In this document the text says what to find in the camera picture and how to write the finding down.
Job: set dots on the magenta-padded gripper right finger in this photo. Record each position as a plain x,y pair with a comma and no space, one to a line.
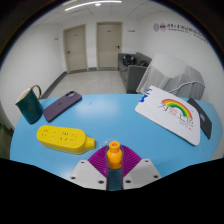
141,173

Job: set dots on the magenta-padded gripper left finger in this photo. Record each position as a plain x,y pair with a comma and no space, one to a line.
90,173

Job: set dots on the orange charger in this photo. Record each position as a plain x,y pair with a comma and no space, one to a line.
114,156

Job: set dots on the yellow power strip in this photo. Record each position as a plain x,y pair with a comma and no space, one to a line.
63,138

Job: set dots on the white board with rainbow print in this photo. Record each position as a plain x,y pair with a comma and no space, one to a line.
170,115

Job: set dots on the purple-cased smartphone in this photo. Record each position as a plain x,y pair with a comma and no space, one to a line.
61,106

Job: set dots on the black flat notebook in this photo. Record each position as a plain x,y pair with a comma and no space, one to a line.
201,116

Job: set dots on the grey sofa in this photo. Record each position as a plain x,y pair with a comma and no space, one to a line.
133,75

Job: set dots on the black bag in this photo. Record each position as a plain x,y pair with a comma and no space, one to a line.
128,61

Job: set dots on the beige door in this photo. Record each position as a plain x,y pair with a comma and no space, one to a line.
76,50
109,46

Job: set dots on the round ceiling light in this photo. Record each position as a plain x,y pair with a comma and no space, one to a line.
97,4

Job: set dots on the long ceiling light strip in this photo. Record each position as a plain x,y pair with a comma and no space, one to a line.
90,4

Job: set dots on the purple wall logo sign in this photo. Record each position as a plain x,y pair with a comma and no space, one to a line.
180,31

